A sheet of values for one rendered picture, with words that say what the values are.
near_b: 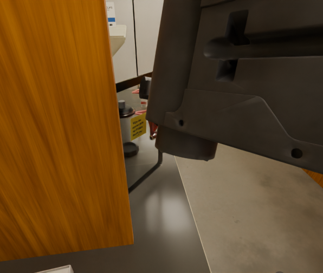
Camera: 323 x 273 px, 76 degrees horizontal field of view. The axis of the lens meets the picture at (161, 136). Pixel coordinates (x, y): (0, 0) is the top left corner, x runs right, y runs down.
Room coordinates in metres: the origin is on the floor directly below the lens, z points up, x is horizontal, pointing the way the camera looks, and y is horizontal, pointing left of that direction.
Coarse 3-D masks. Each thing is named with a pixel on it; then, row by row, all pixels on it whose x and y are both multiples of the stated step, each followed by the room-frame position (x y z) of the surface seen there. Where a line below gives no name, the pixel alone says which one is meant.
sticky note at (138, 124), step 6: (144, 114) 0.61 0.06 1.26; (132, 120) 0.56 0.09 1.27; (138, 120) 0.58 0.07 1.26; (144, 120) 0.61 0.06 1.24; (132, 126) 0.56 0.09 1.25; (138, 126) 0.58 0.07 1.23; (144, 126) 0.60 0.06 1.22; (132, 132) 0.56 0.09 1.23; (138, 132) 0.58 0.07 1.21; (144, 132) 0.60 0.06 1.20; (132, 138) 0.56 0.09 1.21
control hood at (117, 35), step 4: (112, 28) 0.62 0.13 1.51; (116, 28) 0.62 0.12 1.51; (120, 28) 0.62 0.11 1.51; (124, 28) 0.62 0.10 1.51; (112, 32) 0.51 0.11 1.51; (116, 32) 0.51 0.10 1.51; (120, 32) 0.51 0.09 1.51; (124, 32) 0.53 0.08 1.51; (112, 36) 0.45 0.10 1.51; (116, 36) 0.45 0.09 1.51; (120, 36) 0.45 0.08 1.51; (124, 36) 0.47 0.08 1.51; (112, 40) 0.45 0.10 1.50; (116, 40) 0.45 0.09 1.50; (120, 40) 0.45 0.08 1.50; (124, 40) 0.45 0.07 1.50; (112, 44) 0.45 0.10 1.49; (116, 44) 0.45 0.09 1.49; (120, 44) 0.45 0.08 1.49; (112, 48) 0.45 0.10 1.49; (116, 48) 0.45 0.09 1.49; (112, 52) 0.45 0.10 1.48; (116, 52) 0.45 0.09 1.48; (112, 56) 0.45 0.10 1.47
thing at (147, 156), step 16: (128, 80) 0.56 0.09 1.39; (128, 96) 0.56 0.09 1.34; (128, 112) 0.55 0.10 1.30; (144, 112) 0.61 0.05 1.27; (128, 128) 0.55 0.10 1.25; (128, 144) 0.54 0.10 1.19; (144, 144) 0.60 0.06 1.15; (128, 160) 0.53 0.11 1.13; (144, 160) 0.60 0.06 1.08; (160, 160) 0.68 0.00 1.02; (128, 176) 0.53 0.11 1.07; (144, 176) 0.59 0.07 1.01; (128, 192) 0.52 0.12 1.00
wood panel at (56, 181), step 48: (0, 0) 0.35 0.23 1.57; (48, 0) 0.36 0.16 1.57; (96, 0) 0.37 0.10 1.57; (0, 48) 0.35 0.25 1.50; (48, 48) 0.36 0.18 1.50; (96, 48) 0.36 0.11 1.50; (0, 96) 0.34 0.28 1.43; (48, 96) 0.35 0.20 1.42; (96, 96) 0.36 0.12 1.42; (0, 144) 0.34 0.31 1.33; (48, 144) 0.35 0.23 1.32; (96, 144) 0.36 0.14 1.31; (0, 192) 0.33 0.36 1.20; (48, 192) 0.34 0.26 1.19; (96, 192) 0.36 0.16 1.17; (0, 240) 0.32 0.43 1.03; (48, 240) 0.34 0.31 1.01; (96, 240) 0.35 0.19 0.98
